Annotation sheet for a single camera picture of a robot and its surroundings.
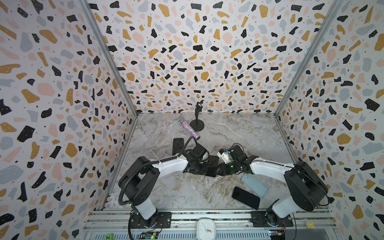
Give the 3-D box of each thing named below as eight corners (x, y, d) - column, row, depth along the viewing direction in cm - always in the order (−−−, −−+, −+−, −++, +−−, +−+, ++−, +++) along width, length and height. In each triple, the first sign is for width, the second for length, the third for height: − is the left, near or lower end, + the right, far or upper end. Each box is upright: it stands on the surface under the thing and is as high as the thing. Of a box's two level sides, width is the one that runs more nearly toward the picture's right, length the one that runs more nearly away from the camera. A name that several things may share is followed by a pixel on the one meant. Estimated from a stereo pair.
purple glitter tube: (197, 140, 107) (197, 137, 105) (179, 122, 119) (178, 119, 116) (200, 138, 109) (200, 135, 106) (182, 120, 120) (182, 117, 117)
